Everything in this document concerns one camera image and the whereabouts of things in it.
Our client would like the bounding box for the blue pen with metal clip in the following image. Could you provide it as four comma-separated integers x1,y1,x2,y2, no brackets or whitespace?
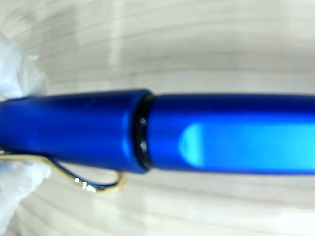
0,88,315,195

